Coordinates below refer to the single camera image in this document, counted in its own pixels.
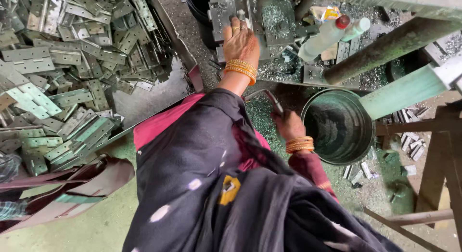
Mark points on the person's right hand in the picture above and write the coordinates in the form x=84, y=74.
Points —
x=290, y=125

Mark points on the person's left hand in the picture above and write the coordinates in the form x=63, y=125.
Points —
x=241, y=44

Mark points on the person's left fingers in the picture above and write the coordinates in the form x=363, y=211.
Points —
x=240, y=23

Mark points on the person's right fingers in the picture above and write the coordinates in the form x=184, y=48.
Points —
x=279, y=118

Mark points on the metal press die block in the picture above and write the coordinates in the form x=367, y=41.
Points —
x=252, y=13

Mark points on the gold bangles on right wrist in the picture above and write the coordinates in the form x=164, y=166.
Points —
x=299, y=144

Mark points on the gold bangles on wrist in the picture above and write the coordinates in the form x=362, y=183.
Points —
x=241, y=69
x=299, y=144

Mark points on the gold bangles on left wrist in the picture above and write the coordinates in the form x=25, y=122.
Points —
x=241, y=69

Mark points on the black round container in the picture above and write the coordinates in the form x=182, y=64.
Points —
x=197, y=6

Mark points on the machine table with metal shavings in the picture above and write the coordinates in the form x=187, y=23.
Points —
x=288, y=69

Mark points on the round metal bucket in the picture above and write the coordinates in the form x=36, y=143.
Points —
x=337, y=127

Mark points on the white bottle with red cap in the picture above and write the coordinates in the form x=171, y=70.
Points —
x=319, y=40

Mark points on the yellow crumpled wrapper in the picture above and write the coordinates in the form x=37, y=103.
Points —
x=326, y=13

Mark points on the person's dark dotted shawl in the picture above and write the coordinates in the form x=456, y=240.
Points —
x=216, y=187

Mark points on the small white plastic bottle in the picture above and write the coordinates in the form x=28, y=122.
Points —
x=355, y=29

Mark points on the large metal sheet tray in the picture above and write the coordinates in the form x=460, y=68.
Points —
x=151, y=100

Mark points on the pale green metal beam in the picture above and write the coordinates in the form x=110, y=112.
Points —
x=404, y=91

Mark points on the rusty round metal bar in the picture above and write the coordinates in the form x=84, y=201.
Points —
x=389, y=48

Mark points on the scattered small metal pieces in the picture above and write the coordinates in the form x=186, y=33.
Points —
x=411, y=143

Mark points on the pile of metal hinges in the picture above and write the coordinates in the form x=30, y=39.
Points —
x=61, y=71

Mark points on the rusty metal stand frame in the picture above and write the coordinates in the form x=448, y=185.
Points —
x=438, y=161

